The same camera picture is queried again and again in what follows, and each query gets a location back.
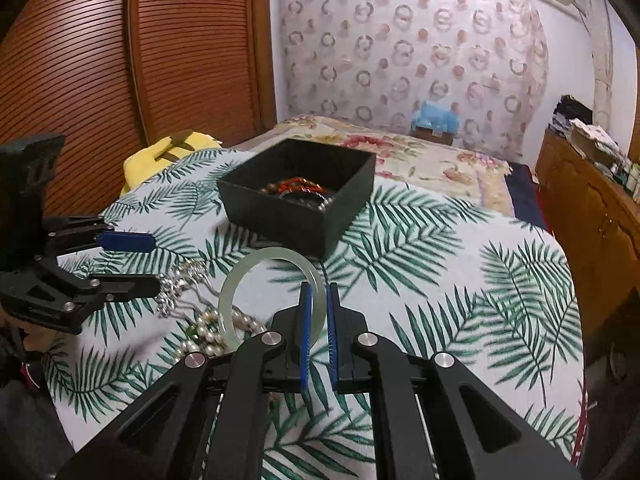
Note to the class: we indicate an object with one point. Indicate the brown louvered wardrobe door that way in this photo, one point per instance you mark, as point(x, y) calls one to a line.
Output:
point(115, 76)

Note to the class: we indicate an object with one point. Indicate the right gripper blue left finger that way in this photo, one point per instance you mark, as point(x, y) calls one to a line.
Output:
point(305, 312)

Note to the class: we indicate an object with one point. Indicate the yellow plush toy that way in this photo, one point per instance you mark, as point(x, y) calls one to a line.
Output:
point(145, 163)

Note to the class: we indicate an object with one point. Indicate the black open jewelry box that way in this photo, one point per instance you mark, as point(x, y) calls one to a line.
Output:
point(300, 194)

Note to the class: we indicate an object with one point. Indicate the silver chain jewelry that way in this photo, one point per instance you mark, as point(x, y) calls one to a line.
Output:
point(186, 286)

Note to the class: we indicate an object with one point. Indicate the floral bed quilt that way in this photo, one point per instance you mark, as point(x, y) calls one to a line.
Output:
point(476, 177)

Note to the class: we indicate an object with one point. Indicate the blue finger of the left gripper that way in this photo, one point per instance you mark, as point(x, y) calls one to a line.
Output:
point(126, 287)
point(126, 241)

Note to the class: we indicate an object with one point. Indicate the palm leaf print blanket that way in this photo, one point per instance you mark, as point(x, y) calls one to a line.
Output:
point(434, 274)

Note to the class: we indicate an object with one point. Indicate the wooden sideboard cabinet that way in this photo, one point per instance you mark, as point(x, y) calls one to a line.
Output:
point(597, 225)

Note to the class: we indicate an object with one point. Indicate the stack of folded clothes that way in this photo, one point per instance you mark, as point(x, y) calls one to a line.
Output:
point(566, 110)

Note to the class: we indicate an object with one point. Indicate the patterned pink curtain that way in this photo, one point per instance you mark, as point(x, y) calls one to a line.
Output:
point(480, 64)

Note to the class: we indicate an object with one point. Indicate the blue plush toy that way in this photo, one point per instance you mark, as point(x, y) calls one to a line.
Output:
point(429, 116)

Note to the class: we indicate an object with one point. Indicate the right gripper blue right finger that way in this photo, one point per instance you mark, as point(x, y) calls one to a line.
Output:
point(332, 303)

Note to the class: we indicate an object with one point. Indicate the pale green jade bangle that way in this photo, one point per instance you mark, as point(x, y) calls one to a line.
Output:
point(274, 272)

